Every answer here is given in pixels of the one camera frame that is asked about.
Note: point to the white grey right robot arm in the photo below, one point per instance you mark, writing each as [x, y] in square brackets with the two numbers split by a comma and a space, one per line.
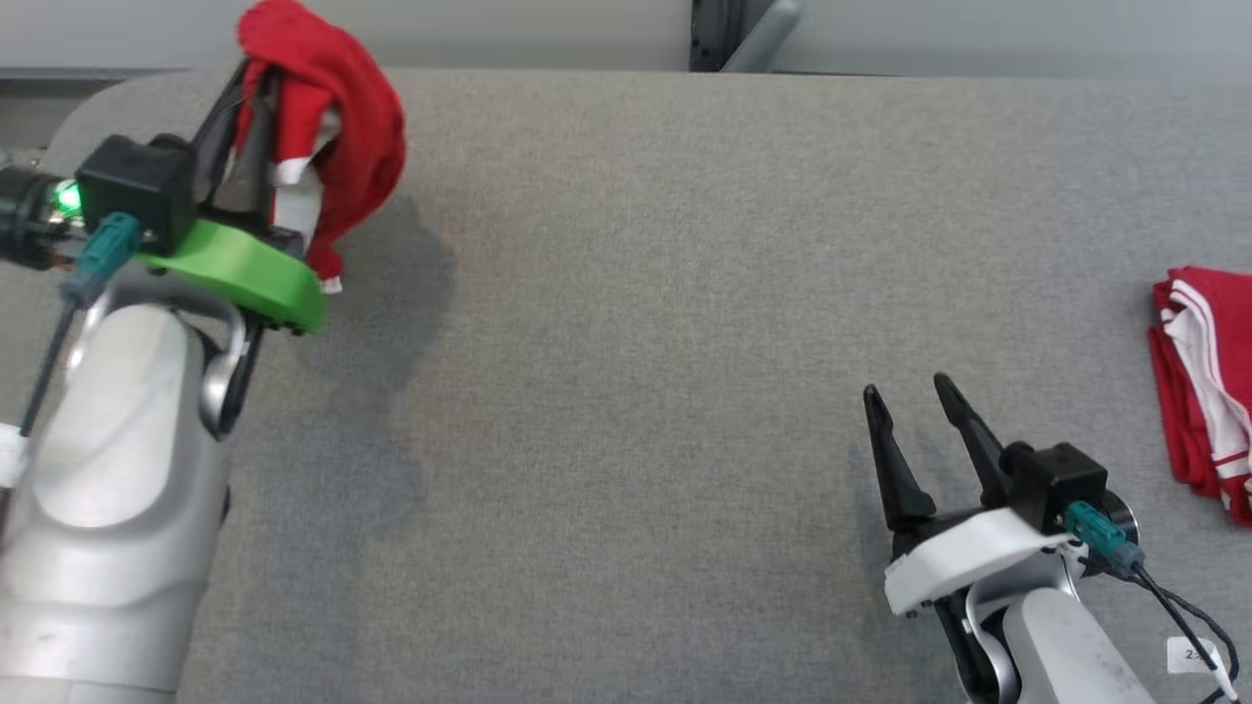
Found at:
[1066, 655]

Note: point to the black post bracket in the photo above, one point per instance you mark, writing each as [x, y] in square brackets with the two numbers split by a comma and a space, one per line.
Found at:
[714, 34]

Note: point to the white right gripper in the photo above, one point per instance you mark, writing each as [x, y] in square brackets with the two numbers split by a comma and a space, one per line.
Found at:
[968, 557]

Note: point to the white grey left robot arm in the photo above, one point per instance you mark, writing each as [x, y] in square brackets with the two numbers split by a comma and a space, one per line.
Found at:
[108, 489]

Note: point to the grey fabric sofa cushion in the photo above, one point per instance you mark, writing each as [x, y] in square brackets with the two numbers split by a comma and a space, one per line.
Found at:
[636, 342]

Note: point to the red shorts white trim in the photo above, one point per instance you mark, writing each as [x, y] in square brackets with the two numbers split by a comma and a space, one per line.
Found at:
[362, 127]

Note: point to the red Bulls 23 jersey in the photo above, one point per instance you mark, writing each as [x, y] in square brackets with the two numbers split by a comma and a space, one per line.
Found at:
[1223, 411]

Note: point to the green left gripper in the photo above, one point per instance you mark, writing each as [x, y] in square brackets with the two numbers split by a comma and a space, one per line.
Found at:
[245, 269]

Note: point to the grey metal stand post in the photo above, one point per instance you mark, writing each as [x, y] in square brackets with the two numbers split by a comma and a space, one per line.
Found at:
[768, 29]

